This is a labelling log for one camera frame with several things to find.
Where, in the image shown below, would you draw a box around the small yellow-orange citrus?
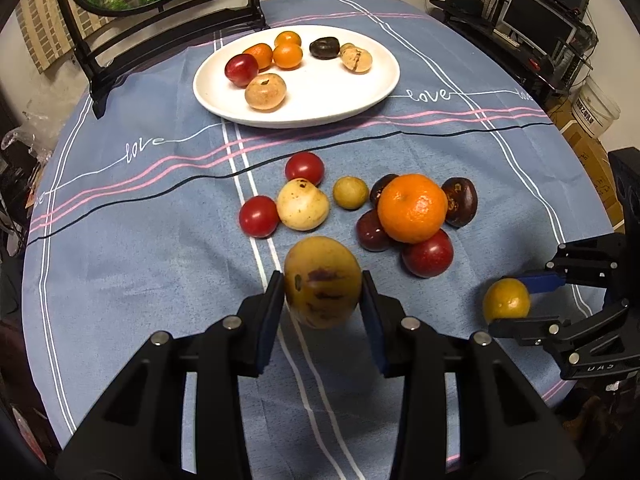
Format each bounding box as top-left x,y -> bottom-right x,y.
482,278 -> 532,326

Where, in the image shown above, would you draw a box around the cardboard box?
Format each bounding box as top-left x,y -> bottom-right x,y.
547,100 -> 626,226

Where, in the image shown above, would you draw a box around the dark purple passion fruit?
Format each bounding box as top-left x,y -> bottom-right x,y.
356,208 -> 396,253
441,178 -> 478,228
369,173 -> 401,207

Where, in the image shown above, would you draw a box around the dark brown wrinkled fruit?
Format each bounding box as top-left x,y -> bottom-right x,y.
309,37 -> 340,61

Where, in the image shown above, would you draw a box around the white plastic bucket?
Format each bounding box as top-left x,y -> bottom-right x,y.
570,76 -> 621,138

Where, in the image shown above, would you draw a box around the pale tan tangerine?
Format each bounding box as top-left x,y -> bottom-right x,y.
244,73 -> 288,111

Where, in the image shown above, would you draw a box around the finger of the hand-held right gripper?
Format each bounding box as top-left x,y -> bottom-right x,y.
489,296 -> 632,351
520,234 -> 628,295

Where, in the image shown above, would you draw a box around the yellow spotted passion fruit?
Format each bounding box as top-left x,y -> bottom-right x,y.
283,236 -> 363,330

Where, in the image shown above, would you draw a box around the tan wrinkled fruit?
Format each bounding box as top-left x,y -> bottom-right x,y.
339,42 -> 374,75

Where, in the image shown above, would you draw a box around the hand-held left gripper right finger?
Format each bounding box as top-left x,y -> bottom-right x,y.
361,270 -> 586,480

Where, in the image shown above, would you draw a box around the beige checked curtain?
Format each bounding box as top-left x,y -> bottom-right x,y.
14,0 -> 113,77

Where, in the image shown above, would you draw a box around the computer monitor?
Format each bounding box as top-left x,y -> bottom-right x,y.
500,0 -> 578,56

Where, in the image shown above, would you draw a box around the white round plate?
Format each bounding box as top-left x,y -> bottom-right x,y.
193,25 -> 401,129

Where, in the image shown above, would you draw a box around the black media desk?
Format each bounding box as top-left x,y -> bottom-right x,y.
442,5 -> 598,106

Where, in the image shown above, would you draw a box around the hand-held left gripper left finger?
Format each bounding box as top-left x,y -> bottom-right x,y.
55,270 -> 286,480

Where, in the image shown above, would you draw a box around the blue plaid tablecloth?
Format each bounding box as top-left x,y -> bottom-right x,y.
21,0 -> 618,480

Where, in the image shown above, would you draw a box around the large orange tangerine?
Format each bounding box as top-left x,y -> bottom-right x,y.
377,173 -> 449,245

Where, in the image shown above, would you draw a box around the black hat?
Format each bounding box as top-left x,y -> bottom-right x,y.
430,0 -> 483,16

